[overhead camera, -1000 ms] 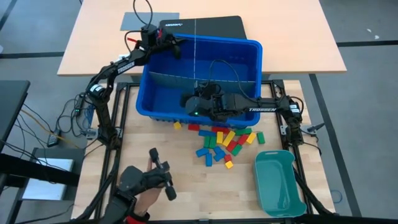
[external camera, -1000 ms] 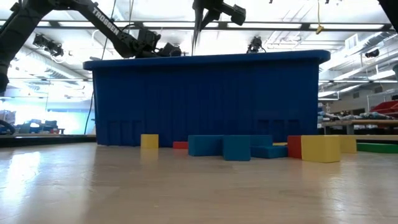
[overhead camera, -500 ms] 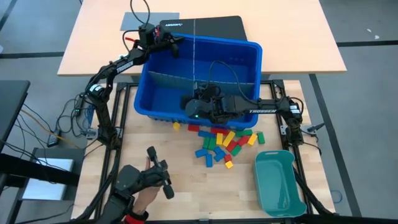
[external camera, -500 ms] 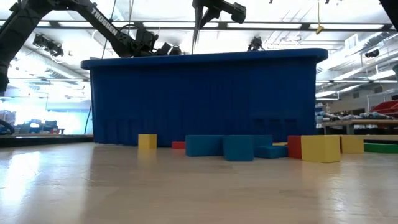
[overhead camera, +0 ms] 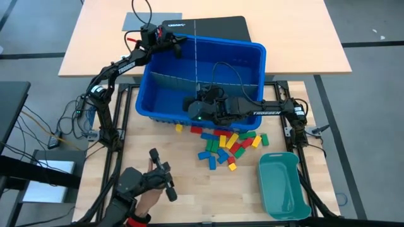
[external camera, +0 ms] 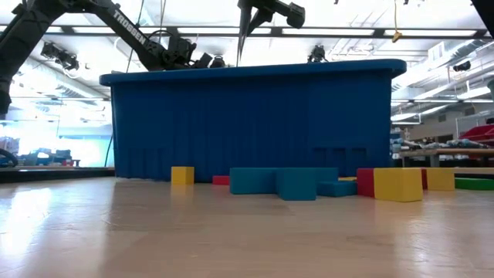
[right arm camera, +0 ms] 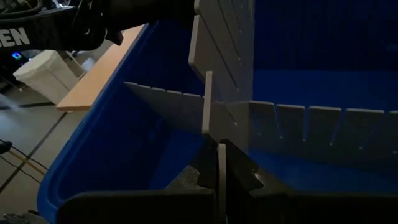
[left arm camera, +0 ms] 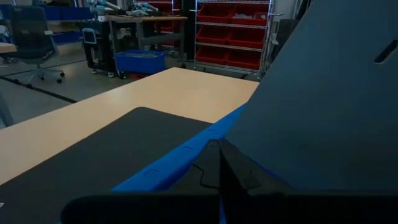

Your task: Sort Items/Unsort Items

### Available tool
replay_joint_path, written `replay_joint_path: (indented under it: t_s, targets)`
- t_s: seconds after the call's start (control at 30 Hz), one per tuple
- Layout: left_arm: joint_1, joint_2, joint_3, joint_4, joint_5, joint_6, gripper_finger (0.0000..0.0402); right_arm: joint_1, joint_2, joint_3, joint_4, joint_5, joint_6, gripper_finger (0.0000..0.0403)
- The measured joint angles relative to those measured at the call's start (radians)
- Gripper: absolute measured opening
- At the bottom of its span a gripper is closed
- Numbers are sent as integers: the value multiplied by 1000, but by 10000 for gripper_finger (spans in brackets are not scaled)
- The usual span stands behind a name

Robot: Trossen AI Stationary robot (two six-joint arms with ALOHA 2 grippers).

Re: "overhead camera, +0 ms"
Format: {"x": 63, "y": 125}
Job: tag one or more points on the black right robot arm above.
{"x": 268, "y": 110}

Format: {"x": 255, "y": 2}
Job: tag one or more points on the black horizontal bar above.
{"x": 38, "y": 173}

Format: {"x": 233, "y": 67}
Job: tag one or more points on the long red block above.
{"x": 222, "y": 132}

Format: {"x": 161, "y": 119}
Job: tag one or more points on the long yellow block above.
{"x": 232, "y": 141}

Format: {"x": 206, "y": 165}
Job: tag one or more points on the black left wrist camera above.
{"x": 178, "y": 50}

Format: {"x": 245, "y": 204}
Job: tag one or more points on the red rectangular block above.
{"x": 196, "y": 129}
{"x": 235, "y": 147}
{"x": 247, "y": 142}

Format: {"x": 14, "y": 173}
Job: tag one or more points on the black closed laptop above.
{"x": 221, "y": 28}

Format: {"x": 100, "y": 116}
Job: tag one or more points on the large blue plastic bin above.
{"x": 170, "y": 97}

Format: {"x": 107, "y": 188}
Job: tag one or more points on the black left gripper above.
{"x": 162, "y": 39}

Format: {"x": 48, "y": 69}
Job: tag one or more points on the person's hand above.
{"x": 151, "y": 201}

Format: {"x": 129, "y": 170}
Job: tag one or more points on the black power strip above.
{"x": 80, "y": 104}

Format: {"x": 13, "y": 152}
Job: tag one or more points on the short grey slotted divider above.
{"x": 195, "y": 47}

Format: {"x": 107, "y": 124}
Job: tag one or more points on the teal plastic basket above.
{"x": 281, "y": 189}

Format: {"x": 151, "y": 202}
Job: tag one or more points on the long grey slotted divider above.
{"x": 170, "y": 83}

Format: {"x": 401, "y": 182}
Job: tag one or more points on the small red cube block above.
{"x": 231, "y": 159}

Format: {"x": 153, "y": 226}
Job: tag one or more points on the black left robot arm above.
{"x": 126, "y": 67}

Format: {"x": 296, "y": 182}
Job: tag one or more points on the small yellow cube block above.
{"x": 232, "y": 166}
{"x": 179, "y": 127}

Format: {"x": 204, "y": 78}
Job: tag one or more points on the black power adapter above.
{"x": 54, "y": 142}

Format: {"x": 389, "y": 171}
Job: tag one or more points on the person's red wristband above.
{"x": 139, "y": 220}

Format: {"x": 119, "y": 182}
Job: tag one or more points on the black pointed lever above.
{"x": 320, "y": 129}

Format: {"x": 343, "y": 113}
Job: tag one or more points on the long green block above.
{"x": 247, "y": 135}

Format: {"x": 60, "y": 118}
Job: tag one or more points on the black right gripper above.
{"x": 202, "y": 112}

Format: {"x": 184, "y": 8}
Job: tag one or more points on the small blue cube block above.
{"x": 221, "y": 152}

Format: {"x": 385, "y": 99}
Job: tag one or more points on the black side desk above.
{"x": 12, "y": 107}

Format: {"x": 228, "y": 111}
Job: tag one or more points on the long blue block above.
{"x": 209, "y": 136}

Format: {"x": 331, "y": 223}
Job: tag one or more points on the white flat box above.
{"x": 47, "y": 192}

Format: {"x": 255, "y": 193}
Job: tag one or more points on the flat grey sheet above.
{"x": 170, "y": 19}

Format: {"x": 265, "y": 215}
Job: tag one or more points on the grey metal mount bracket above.
{"x": 91, "y": 134}
{"x": 288, "y": 130}

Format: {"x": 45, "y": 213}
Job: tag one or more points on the green rectangular block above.
{"x": 215, "y": 146}
{"x": 264, "y": 139}
{"x": 239, "y": 152}
{"x": 209, "y": 145}

